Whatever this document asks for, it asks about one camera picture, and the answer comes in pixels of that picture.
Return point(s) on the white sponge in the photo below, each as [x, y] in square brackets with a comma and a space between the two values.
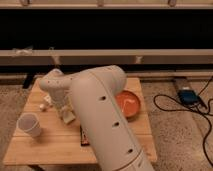
[68, 117]

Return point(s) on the dark snack packet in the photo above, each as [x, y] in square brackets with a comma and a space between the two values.
[84, 140]

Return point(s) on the white ceramic cup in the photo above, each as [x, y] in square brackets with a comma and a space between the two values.
[29, 124]

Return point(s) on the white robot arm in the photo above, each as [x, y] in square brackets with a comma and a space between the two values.
[92, 95]

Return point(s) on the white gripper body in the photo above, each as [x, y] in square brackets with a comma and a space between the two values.
[61, 103]

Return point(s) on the orange bowl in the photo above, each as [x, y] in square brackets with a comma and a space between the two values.
[129, 103]

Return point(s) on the blue black power adapter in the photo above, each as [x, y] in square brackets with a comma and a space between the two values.
[187, 97]

